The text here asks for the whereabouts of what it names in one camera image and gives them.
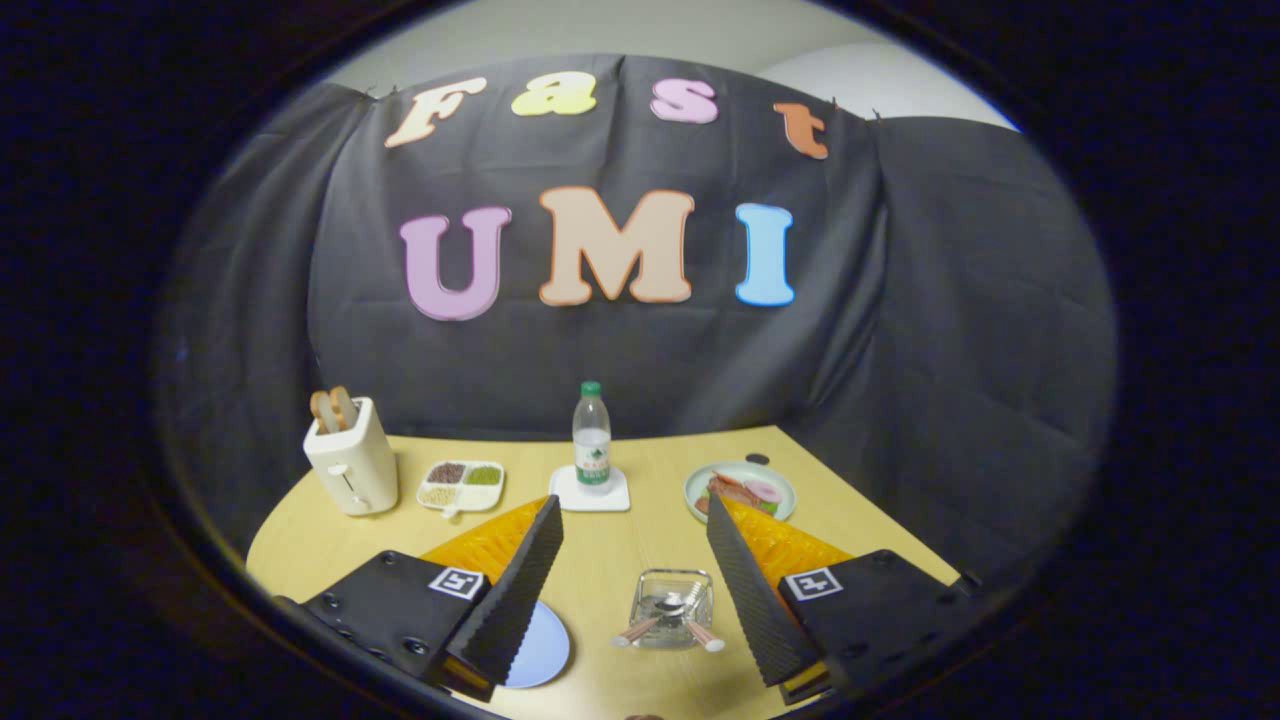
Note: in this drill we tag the sliced meat and sausage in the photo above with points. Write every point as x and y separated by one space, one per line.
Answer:
745 492

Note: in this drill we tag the blue round plate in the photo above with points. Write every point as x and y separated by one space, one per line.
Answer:
543 650

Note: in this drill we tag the pale green food plate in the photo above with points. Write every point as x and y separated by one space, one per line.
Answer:
750 468

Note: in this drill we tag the cream toaster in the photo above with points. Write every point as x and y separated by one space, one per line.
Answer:
350 470

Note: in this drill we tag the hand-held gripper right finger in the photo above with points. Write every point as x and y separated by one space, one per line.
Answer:
750 590

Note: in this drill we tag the white divided dish of beans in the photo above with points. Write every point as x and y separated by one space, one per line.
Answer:
462 487

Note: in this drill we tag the clear water bottle green cap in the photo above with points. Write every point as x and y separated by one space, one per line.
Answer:
592 445

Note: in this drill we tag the white square coaster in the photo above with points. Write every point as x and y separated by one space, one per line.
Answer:
565 498

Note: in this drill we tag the toasted bread slice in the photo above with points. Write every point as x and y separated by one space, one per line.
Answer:
322 412
344 408

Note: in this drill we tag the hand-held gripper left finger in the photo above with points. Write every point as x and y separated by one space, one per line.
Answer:
515 590

